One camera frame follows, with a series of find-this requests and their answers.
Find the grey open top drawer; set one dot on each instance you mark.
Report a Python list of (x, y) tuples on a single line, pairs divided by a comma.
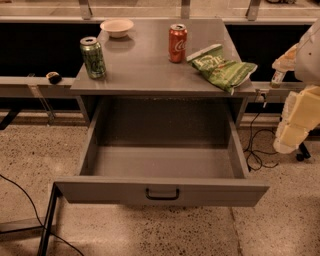
[(163, 144)]

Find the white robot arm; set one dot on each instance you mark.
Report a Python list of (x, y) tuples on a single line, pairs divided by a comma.
[(307, 68)]

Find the green soda can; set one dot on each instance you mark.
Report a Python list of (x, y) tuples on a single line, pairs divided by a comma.
[(93, 57)]

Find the white paper bowl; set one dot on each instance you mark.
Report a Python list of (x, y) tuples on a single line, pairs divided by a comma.
[(117, 28)]

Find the small black round object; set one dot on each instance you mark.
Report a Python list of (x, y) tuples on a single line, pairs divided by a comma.
[(54, 77)]

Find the red coke can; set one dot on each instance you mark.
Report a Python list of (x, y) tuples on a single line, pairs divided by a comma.
[(177, 42)]

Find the black drawer handle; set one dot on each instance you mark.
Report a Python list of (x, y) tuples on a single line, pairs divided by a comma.
[(162, 195)]

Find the grey ledge rail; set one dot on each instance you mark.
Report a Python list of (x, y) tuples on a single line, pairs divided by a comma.
[(28, 87)]

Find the grey metal cabinet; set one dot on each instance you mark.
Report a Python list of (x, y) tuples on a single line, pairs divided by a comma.
[(138, 67)]

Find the small clear bottle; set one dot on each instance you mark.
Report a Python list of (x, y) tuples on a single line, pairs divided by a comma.
[(277, 79)]

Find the green chip bag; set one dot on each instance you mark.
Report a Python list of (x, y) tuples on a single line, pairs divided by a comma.
[(220, 72)]

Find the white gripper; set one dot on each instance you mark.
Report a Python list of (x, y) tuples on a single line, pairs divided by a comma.
[(308, 59)]

